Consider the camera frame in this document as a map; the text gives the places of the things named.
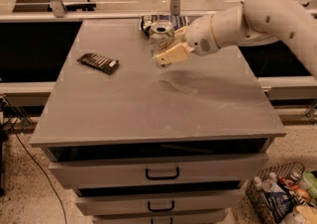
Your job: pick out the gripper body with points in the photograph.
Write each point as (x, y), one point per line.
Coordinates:
(199, 37)

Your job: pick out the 7up soda can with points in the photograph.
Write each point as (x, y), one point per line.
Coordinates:
(161, 36)

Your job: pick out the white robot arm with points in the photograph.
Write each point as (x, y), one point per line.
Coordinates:
(252, 23)

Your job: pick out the black rxbar chocolate bar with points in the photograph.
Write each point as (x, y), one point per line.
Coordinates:
(101, 63)

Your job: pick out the dark blue chip bag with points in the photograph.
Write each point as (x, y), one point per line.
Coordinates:
(146, 21)

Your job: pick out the grey drawer cabinet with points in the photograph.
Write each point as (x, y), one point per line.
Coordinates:
(210, 105)

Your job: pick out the red orange snack bag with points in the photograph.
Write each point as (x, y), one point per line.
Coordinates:
(291, 184)

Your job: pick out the clear plastic water bottle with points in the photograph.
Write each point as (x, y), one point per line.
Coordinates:
(270, 183)

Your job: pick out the green package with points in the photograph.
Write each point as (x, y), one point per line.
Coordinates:
(308, 182)

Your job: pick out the dark blue snack bag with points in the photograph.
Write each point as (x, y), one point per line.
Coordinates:
(280, 204)

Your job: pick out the yellow snack bag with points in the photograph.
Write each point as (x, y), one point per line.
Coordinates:
(308, 214)

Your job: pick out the top drawer with handle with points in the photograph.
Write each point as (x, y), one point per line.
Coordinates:
(157, 171)

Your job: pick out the drawer with handle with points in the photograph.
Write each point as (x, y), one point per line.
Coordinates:
(157, 171)
(159, 202)
(201, 217)

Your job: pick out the middle drawer with handle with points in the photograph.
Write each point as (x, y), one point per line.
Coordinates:
(159, 202)

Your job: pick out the bottom drawer with handle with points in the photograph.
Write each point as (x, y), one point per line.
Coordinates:
(201, 217)

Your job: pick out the wire basket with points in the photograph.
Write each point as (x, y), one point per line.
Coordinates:
(258, 199)

